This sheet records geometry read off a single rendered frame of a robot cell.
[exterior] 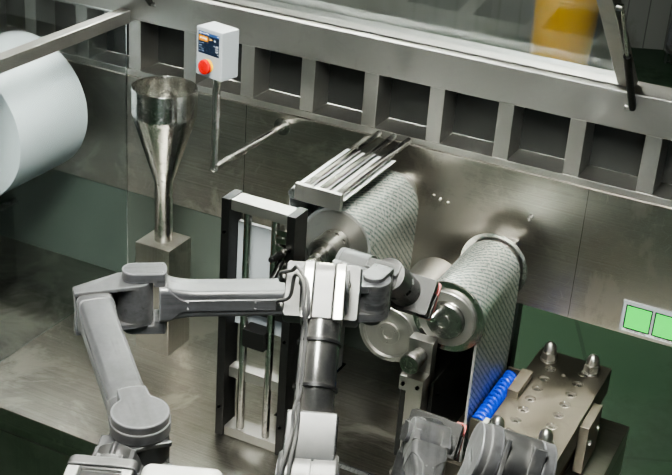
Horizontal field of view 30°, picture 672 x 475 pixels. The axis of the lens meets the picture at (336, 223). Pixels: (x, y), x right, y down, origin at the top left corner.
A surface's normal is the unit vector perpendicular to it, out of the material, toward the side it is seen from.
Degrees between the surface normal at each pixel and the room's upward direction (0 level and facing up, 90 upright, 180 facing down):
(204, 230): 90
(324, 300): 44
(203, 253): 90
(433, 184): 90
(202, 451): 0
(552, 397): 0
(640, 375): 0
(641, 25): 90
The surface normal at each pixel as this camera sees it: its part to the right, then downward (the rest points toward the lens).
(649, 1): -0.05, 0.43
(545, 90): -0.45, 0.36
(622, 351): 0.07, -0.90
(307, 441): 0.01, -0.35
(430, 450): 0.29, -0.73
